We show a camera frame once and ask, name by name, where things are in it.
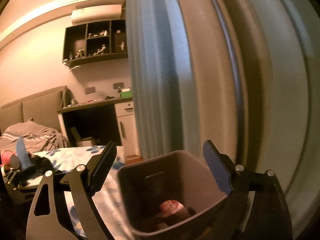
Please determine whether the dark wall shelf unit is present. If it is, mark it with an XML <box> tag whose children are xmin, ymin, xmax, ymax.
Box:
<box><xmin>62</xmin><ymin>19</ymin><xmax>128</xmax><ymax>69</ymax></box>

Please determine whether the red paper cup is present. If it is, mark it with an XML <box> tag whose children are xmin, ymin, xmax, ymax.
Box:
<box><xmin>1</xmin><ymin>150</ymin><xmax>20</xmax><ymax>169</ymax></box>

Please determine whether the brown plastic trash bin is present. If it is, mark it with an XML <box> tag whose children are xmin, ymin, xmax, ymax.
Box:
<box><xmin>118</xmin><ymin>151</ymin><xmax>227</xmax><ymax>239</ymax></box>

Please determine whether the floral white blue duvet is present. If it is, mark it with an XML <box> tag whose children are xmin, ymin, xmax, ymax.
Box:
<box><xmin>24</xmin><ymin>144</ymin><xmax>136</xmax><ymax>240</ymax></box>

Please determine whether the white air conditioner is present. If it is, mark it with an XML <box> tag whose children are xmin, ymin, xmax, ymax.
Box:
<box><xmin>71</xmin><ymin>4</ymin><xmax>122</xmax><ymax>25</ymax></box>

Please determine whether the grey striped blanket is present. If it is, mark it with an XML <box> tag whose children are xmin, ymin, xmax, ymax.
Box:
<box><xmin>1</xmin><ymin>120</ymin><xmax>68</xmax><ymax>153</ymax></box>

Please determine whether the dark desk with white cabinet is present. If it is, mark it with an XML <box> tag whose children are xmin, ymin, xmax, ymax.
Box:
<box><xmin>57</xmin><ymin>98</ymin><xmax>141</xmax><ymax>160</ymax></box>

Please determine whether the green box on desk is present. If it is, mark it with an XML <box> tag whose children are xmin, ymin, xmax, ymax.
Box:
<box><xmin>120</xmin><ymin>88</ymin><xmax>132</xmax><ymax>98</ymax></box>

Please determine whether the blue grey curtain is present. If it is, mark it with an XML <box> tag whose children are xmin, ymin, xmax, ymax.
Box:
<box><xmin>125</xmin><ymin>0</ymin><xmax>319</xmax><ymax>238</ymax></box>

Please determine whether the blue foam net sleeve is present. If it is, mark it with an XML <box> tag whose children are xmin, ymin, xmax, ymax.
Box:
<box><xmin>16</xmin><ymin>137</ymin><xmax>33</xmax><ymax>170</ymax></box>

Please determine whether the white bin under desk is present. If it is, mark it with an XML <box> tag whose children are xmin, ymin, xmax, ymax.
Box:
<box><xmin>71</xmin><ymin>127</ymin><xmax>95</xmax><ymax>147</ymax></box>

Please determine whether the red snack bag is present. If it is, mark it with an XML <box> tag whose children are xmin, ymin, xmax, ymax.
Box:
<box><xmin>156</xmin><ymin>200</ymin><xmax>191</xmax><ymax>220</ymax></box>

